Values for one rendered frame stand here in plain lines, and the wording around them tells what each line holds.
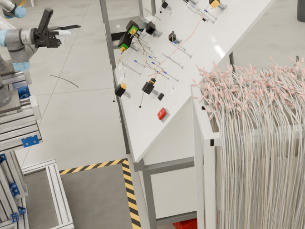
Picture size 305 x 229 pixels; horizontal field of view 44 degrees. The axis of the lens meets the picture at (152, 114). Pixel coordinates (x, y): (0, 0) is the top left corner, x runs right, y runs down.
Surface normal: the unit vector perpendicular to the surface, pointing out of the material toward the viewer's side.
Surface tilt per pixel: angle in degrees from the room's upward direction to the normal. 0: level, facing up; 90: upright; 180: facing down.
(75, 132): 0
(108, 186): 0
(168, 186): 90
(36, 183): 0
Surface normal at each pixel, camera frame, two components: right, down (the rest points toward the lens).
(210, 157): 0.03, 0.53
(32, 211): -0.10, -0.84
